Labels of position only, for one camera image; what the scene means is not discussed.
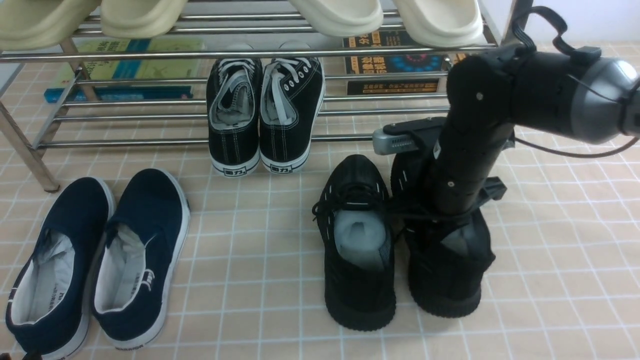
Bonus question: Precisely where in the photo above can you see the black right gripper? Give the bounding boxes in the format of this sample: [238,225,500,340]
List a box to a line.
[383,117,515,221]

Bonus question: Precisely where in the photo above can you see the black knit sneaker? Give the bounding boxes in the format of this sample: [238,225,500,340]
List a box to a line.
[390,152,497,319]
[311,153,397,332]

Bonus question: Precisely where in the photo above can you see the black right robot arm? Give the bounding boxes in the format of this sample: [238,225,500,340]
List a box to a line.
[388,45,639,223]

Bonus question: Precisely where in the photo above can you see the steel shoe rack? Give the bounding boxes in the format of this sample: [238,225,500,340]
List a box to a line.
[1,0,533,194]

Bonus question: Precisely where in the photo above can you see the right navy slip-on shoe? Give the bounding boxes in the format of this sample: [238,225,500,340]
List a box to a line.
[90,168,191,351]

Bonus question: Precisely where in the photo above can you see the navy slip-on shoe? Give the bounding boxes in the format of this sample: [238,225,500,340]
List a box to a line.
[90,168,191,351]
[6,177,115,360]

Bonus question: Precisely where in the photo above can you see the left navy slip-on shoe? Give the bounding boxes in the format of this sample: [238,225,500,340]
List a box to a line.
[6,177,115,360]

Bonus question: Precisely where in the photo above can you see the black and orange book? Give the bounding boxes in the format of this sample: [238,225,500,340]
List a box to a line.
[345,53,467,96]

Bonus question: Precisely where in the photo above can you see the cream slipper far right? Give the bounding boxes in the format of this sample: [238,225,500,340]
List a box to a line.
[393,0,483,49]

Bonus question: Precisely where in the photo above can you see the cream slipper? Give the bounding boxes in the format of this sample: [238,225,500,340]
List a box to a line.
[289,0,384,38]
[393,0,483,49]

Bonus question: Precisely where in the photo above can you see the right black canvas sneaker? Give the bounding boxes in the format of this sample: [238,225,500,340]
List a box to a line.
[259,57,326,174]

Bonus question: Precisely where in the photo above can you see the black canvas sneaker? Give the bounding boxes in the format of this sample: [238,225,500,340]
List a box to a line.
[259,57,326,174]
[205,58,264,178]

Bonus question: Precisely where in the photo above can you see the left black canvas sneaker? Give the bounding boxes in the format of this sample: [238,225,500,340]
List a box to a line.
[205,58,264,178]

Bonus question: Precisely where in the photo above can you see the olive slipper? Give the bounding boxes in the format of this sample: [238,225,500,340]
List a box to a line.
[100,0,188,39]
[0,0,101,51]

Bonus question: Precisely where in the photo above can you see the green and blue book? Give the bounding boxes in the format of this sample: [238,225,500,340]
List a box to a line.
[43,36,206,104]

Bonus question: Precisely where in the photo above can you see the olive slipper far left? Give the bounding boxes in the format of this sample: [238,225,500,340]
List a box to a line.
[0,0,101,51]

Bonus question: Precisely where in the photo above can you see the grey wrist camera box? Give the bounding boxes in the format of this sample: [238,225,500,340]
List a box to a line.
[372,128,419,156]

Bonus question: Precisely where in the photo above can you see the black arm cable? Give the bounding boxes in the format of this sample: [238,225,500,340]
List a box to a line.
[511,6,640,159]

